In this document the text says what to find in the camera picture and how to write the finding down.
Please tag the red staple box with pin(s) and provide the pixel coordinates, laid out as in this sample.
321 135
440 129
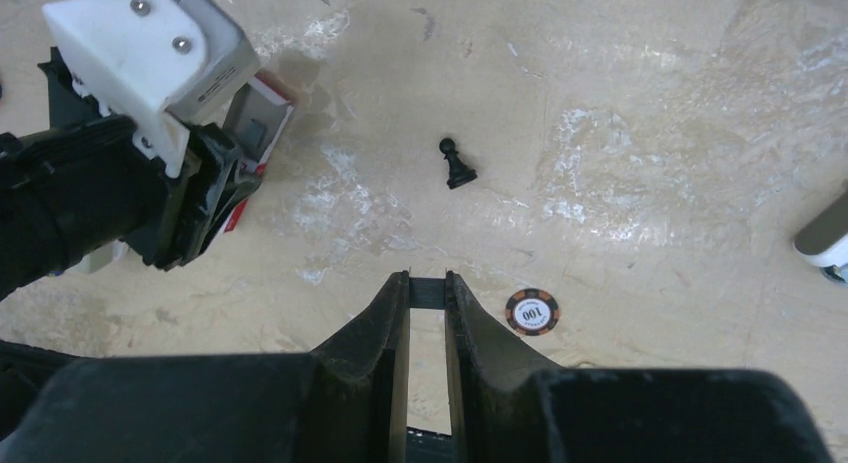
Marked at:
254 122

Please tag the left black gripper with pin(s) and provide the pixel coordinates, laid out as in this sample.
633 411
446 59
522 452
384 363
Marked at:
101 187

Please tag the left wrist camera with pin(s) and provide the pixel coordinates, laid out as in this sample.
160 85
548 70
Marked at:
166 64

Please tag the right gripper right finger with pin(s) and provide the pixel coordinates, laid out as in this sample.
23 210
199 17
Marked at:
510 403

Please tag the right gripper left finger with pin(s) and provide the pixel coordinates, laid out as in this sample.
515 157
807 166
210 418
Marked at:
345 401

